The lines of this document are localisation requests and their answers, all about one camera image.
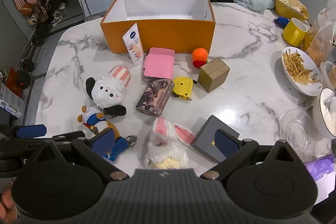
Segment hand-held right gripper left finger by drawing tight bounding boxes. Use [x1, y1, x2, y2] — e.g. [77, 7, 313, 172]
[42, 131, 129, 183]

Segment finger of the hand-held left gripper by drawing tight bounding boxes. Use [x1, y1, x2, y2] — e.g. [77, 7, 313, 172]
[0, 124, 48, 140]

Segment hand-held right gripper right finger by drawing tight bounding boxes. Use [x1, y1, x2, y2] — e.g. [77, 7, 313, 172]
[202, 129, 294, 181]

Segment white dog plush striped hat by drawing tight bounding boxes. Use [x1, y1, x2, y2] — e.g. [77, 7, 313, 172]
[85, 65, 132, 117]

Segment white crochet bunny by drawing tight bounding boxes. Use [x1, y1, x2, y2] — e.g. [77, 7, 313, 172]
[144, 117, 196, 169]

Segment illustrated character card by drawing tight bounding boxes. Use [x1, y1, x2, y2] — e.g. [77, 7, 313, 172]
[136, 78, 175, 117]

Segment small brown cardboard box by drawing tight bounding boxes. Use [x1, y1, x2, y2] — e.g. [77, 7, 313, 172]
[198, 57, 231, 93]

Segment white box with orange rim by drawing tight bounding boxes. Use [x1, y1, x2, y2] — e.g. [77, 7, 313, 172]
[100, 0, 216, 54]

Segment person's left hand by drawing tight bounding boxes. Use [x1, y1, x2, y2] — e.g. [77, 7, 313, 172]
[0, 185, 19, 224]

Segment dark grey gift box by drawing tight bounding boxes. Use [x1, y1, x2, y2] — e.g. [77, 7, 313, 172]
[190, 115, 241, 164]

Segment white printed carton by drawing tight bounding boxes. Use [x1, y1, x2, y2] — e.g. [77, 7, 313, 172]
[0, 68, 25, 118]

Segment black dumbbell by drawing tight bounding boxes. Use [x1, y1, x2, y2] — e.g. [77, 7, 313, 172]
[31, 22, 51, 46]
[15, 59, 35, 90]

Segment yellow tape measure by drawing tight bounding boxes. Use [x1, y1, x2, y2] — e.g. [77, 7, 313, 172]
[172, 76, 198, 103]

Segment clear glass plate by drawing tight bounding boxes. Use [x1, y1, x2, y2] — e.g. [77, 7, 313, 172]
[278, 108, 317, 162]

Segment orange crochet ball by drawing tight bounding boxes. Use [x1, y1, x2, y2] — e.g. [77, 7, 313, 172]
[192, 48, 209, 68]

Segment pink wallet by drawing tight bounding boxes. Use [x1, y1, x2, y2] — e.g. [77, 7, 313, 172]
[143, 47, 176, 80]

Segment purple packet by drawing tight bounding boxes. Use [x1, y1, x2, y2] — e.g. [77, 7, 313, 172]
[304, 154, 336, 204]

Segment white bowl of rice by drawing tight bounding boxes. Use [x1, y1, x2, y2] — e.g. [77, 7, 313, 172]
[312, 88, 336, 139]

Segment white lotion tube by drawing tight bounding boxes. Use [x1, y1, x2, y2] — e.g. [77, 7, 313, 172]
[122, 23, 145, 66]

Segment white bowl of fries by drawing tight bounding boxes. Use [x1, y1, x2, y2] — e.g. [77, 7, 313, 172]
[281, 47, 323, 97]

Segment white sneakers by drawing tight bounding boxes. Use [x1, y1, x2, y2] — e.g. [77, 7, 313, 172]
[51, 10, 64, 27]

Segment basketball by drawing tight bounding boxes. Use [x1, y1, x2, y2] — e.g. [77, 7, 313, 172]
[21, 2, 34, 16]

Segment clear plastic container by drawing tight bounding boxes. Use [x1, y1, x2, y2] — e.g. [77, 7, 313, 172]
[320, 61, 336, 91]

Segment yellow mug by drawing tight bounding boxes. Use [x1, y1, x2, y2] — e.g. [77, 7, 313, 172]
[282, 18, 310, 47]

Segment blue wrapper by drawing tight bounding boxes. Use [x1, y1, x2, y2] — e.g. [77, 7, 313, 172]
[273, 16, 290, 28]

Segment clear snack bag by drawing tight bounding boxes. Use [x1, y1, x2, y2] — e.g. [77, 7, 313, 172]
[302, 0, 336, 62]

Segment yellow bowl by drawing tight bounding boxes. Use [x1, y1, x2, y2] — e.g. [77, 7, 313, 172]
[274, 0, 310, 21]

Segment blue tag keychain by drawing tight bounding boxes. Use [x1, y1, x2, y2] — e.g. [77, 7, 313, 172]
[103, 135, 138, 163]

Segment duck plush keychain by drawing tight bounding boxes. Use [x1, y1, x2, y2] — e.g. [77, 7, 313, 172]
[77, 105, 124, 141]

